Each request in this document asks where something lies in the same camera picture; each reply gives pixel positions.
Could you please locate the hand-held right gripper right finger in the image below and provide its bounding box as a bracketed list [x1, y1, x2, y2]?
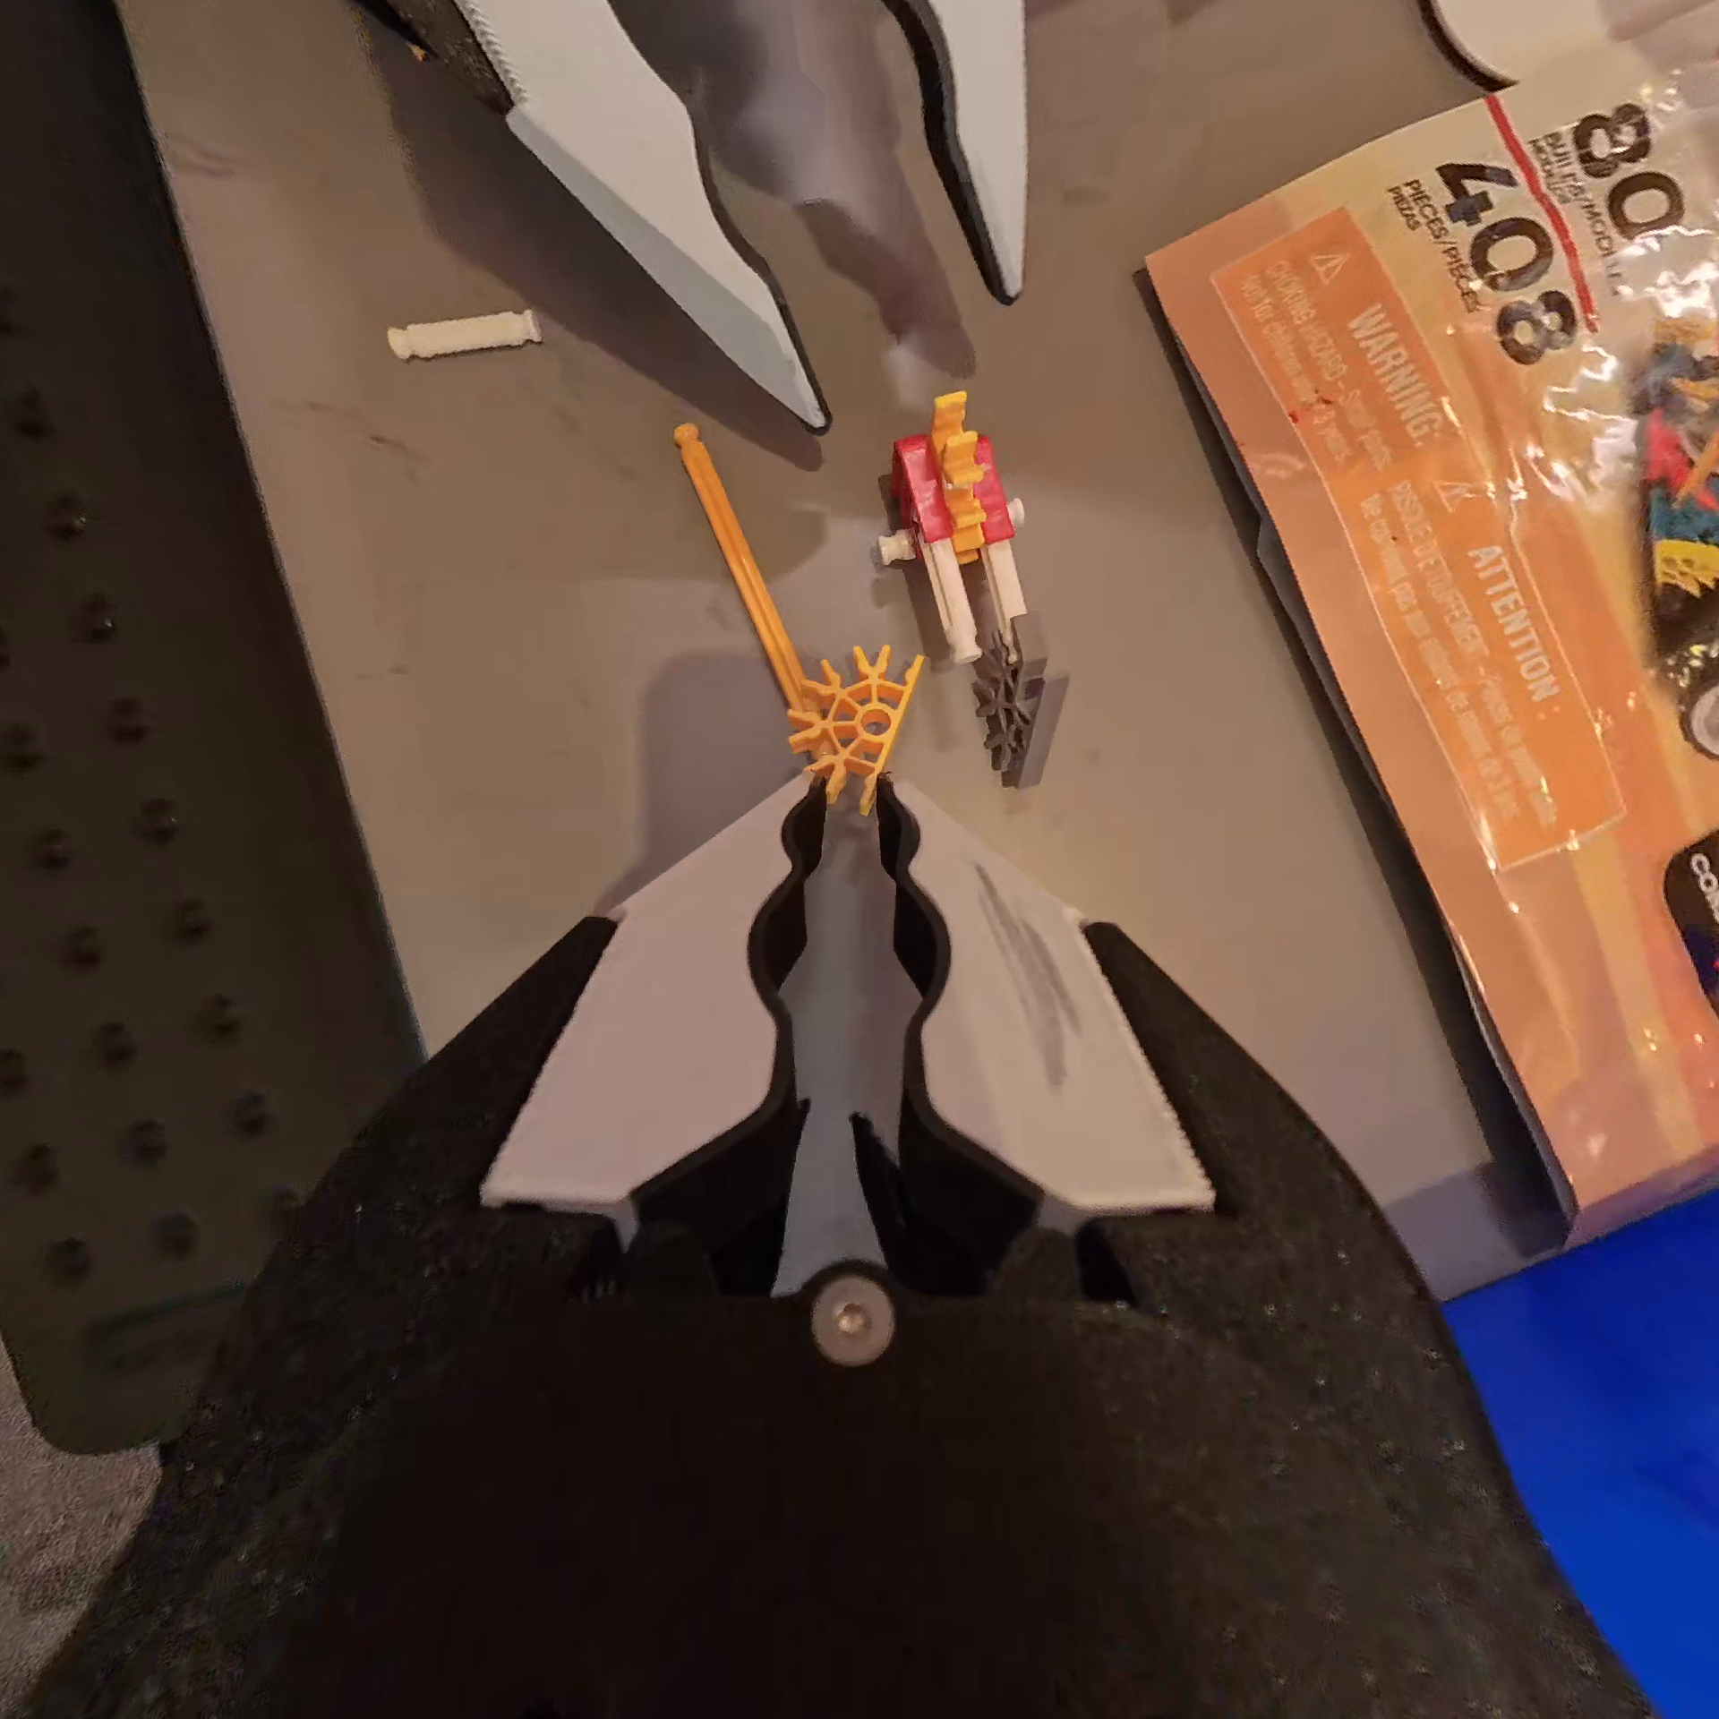
[873, 779, 1217, 1218]

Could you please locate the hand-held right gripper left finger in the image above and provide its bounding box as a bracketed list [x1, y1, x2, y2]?
[478, 775, 829, 1211]

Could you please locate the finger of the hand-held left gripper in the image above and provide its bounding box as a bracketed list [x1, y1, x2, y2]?
[450, 0, 831, 436]
[886, 0, 1032, 302]

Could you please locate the grey snowflake connector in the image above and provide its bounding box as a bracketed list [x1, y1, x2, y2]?
[967, 628, 1052, 787]

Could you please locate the red and yellow connector cluster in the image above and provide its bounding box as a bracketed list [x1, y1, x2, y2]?
[876, 389, 1033, 567]

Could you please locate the yellow half-round connector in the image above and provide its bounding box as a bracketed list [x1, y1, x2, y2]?
[783, 645, 930, 818]

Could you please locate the long yellow toy rod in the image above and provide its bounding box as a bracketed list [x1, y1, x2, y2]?
[672, 422, 825, 719]

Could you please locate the short white toy rod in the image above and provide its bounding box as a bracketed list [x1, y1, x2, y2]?
[386, 307, 545, 365]

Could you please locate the dark dotted surface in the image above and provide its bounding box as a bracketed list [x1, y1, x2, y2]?
[0, 0, 433, 1458]

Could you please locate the colourful construction toy bag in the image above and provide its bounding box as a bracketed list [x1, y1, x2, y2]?
[1141, 59, 1719, 1244]

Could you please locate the blue plastic bin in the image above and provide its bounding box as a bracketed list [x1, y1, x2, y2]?
[1436, 1201, 1719, 1719]

